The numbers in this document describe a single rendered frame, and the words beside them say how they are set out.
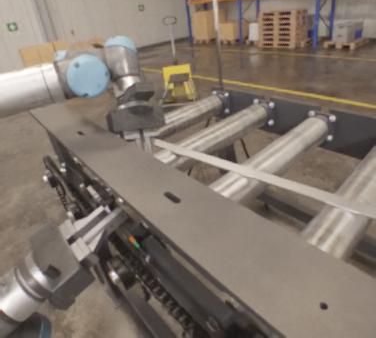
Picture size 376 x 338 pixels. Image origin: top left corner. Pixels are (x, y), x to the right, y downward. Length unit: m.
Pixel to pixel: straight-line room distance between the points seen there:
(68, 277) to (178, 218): 0.20
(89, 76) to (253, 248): 0.39
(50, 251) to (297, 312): 0.37
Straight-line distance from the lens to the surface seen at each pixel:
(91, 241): 0.47
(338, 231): 0.68
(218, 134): 1.09
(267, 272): 0.26
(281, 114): 1.36
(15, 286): 0.48
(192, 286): 0.53
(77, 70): 0.50
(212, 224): 0.29
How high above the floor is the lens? 1.38
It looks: 29 degrees down
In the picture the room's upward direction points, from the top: 8 degrees counter-clockwise
